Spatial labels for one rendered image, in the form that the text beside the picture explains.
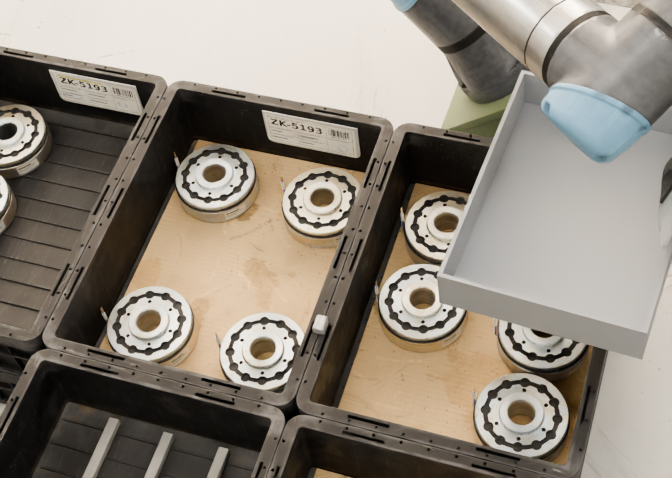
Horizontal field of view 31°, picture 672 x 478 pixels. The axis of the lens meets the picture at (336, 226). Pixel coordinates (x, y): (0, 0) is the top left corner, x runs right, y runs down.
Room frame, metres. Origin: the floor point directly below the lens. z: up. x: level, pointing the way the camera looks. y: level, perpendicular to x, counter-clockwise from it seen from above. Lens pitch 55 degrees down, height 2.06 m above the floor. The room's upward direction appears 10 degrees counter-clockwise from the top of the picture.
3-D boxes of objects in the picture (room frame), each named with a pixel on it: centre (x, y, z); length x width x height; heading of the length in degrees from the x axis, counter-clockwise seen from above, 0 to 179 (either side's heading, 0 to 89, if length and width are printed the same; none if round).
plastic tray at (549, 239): (0.67, -0.24, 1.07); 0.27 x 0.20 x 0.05; 150
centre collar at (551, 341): (0.65, -0.21, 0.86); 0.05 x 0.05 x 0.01
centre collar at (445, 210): (0.81, -0.13, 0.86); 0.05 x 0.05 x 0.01
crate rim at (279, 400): (0.81, 0.13, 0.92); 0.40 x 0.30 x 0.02; 154
